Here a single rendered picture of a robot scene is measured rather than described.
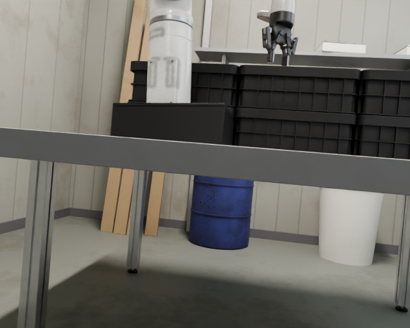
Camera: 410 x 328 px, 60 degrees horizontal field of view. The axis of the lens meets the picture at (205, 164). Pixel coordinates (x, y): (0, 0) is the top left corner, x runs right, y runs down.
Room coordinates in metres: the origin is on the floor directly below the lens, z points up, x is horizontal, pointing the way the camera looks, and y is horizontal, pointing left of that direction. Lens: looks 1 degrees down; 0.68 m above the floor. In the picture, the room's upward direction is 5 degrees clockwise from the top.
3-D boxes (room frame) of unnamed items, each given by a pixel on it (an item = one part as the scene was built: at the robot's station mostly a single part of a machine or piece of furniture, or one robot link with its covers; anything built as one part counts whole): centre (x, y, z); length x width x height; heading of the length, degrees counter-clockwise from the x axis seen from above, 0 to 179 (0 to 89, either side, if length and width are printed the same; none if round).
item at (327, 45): (2.91, -1.00, 1.64); 0.36 x 0.35 x 0.09; 81
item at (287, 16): (1.11, -0.20, 1.11); 0.08 x 0.08 x 0.09
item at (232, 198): (2.96, -0.17, 0.38); 0.51 x 0.51 x 0.76
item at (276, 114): (1.08, -0.25, 0.76); 0.40 x 0.30 x 0.12; 169
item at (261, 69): (1.08, -0.25, 0.92); 0.40 x 0.30 x 0.02; 169
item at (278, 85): (1.08, -0.25, 0.87); 0.40 x 0.30 x 0.11; 169
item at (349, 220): (2.78, -1.15, 0.29); 0.48 x 0.48 x 0.59
